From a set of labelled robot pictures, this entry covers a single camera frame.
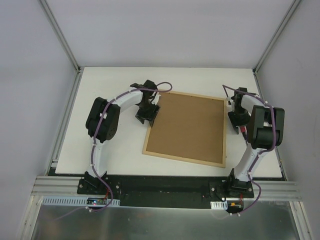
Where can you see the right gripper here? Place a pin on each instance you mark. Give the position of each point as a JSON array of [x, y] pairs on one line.
[[238, 119]]

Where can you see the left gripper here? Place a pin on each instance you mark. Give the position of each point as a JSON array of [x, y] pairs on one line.
[[147, 113]]

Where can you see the red handled screwdriver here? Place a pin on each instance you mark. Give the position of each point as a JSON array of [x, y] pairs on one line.
[[243, 130]]

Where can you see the wooden picture frame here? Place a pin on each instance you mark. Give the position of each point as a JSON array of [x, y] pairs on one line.
[[189, 128]]

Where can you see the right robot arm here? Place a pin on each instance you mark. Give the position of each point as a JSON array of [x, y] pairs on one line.
[[264, 126]]

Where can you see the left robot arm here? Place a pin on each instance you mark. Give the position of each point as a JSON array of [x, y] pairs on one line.
[[103, 120]]

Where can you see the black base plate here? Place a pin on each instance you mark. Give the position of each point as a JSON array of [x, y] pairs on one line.
[[186, 192]]

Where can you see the right white cable duct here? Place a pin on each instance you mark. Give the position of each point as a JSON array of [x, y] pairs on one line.
[[219, 205]]

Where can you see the white cable duct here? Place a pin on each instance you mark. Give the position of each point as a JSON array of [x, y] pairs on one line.
[[80, 201], [219, 205]]

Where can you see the right aluminium corner post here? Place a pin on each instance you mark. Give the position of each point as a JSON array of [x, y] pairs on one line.
[[276, 35]]

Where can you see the aluminium corner post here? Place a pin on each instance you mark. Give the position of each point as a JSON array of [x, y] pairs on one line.
[[59, 34], [276, 35]]

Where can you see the aluminium rail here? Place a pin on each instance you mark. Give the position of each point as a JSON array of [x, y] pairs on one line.
[[55, 186]]

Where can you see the left white cable duct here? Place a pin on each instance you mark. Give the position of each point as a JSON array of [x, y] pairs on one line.
[[80, 201]]

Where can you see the left aluminium corner post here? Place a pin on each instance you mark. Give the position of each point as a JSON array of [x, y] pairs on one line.
[[59, 34]]

